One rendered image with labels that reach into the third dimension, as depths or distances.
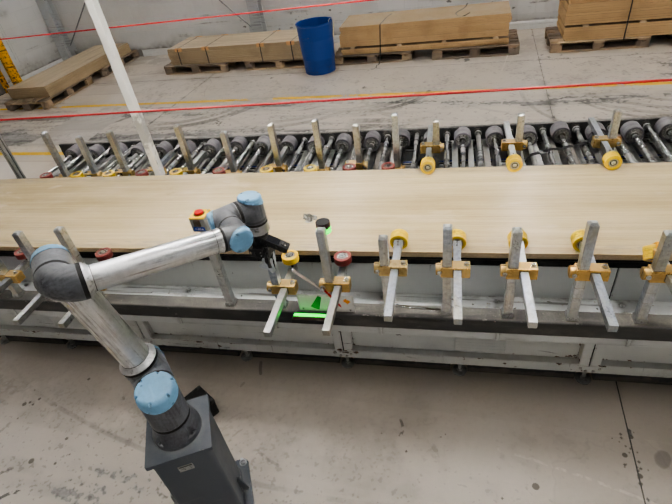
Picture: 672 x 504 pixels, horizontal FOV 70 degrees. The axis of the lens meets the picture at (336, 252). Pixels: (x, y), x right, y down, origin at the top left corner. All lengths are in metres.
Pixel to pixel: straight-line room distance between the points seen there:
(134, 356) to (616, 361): 2.25
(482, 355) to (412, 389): 0.42
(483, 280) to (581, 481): 0.98
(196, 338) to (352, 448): 1.16
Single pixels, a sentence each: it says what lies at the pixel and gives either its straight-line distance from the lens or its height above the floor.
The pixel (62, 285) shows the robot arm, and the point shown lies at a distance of 1.61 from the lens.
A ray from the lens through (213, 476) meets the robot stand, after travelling 2.22.
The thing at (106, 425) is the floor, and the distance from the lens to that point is 3.14.
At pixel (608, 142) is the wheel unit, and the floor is 0.95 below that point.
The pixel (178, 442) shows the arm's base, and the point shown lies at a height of 0.64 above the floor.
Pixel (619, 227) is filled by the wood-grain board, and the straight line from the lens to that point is 2.41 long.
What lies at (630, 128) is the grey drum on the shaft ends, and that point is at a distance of 3.44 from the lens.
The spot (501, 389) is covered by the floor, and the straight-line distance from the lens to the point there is 2.79.
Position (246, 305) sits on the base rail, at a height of 0.70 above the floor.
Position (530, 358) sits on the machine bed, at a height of 0.17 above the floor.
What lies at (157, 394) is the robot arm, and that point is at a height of 0.87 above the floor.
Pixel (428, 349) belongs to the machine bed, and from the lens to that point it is 2.70.
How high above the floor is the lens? 2.23
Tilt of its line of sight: 37 degrees down
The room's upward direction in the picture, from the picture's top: 9 degrees counter-clockwise
